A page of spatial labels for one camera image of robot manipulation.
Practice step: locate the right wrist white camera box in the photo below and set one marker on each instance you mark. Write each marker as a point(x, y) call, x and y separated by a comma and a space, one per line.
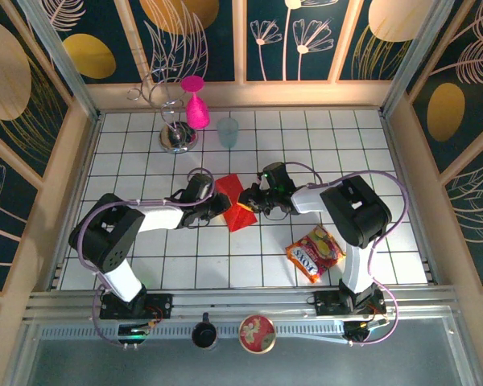
point(260, 183)

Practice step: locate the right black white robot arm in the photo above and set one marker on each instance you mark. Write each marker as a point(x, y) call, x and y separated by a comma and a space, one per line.
point(358, 213)

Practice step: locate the translucent pale blue cup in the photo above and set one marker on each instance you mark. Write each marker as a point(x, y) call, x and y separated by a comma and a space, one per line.
point(228, 132)

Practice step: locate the orange Fox's candy bag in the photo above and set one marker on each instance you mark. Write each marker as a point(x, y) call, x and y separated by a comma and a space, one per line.
point(316, 251)

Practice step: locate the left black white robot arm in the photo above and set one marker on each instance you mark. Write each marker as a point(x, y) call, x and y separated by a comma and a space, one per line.
point(104, 233)

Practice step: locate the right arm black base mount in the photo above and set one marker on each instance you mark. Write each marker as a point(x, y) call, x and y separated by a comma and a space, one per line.
point(326, 303)

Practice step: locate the black mug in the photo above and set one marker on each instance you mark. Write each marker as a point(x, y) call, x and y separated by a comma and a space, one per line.
point(204, 335)

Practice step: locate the red round floral bowl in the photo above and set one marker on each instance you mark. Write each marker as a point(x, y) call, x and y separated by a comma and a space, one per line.
point(257, 333)

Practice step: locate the aluminium frame post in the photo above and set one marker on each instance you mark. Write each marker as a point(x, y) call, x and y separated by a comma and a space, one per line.
point(418, 60)
point(61, 60)

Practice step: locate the red cloth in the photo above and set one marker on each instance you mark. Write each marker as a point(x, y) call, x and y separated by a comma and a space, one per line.
point(231, 187)

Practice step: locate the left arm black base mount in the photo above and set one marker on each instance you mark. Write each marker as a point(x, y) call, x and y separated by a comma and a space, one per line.
point(159, 305)

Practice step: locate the black electronics box blue light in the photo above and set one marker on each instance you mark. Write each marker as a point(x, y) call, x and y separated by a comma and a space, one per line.
point(133, 334)

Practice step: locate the aluminium table rail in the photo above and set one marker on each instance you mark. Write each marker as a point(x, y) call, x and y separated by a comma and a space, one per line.
point(241, 299)

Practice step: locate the pink wine glass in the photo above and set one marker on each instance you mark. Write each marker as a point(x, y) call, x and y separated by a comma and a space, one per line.
point(197, 112)

